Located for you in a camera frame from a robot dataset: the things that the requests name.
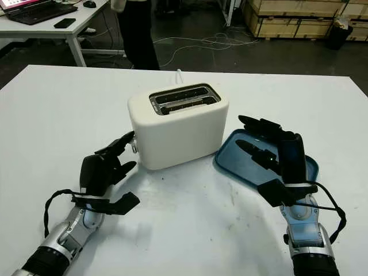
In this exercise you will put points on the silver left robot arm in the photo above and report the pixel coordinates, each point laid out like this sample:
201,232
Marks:
63,233

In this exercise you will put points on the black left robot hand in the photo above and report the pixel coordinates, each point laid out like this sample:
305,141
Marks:
96,175

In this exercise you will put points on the person in white top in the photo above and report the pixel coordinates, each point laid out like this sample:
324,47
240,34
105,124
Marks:
138,37

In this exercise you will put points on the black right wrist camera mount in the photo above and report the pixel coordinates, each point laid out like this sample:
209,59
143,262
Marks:
273,191

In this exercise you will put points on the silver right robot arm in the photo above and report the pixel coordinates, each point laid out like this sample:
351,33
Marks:
304,233

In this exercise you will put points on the black trash bin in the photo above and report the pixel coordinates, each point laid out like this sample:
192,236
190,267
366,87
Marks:
340,37

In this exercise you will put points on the white office desk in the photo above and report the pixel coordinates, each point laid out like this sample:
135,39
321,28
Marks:
83,20

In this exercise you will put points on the wooden shipping crate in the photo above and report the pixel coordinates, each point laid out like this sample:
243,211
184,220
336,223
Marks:
358,23
287,20

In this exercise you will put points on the blue plastic tray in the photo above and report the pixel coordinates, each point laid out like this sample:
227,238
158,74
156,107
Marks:
233,158

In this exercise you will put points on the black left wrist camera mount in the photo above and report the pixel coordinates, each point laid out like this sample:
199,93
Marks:
126,202

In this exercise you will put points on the chrome toaster dial knob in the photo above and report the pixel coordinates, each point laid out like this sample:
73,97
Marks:
134,148

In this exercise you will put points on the black smartphone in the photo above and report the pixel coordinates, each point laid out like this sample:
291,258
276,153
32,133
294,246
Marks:
64,23

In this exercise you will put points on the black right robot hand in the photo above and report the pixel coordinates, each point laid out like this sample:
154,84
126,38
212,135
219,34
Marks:
293,161

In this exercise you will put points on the black computer mouse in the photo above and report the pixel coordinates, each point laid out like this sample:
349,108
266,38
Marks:
89,4

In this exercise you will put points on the black laptop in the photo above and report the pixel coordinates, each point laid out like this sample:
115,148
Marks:
40,13

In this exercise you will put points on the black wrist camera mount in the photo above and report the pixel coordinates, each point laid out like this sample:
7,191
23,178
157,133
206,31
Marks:
273,191
126,202

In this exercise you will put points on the cream two-slot toaster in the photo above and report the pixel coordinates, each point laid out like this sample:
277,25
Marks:
178,138

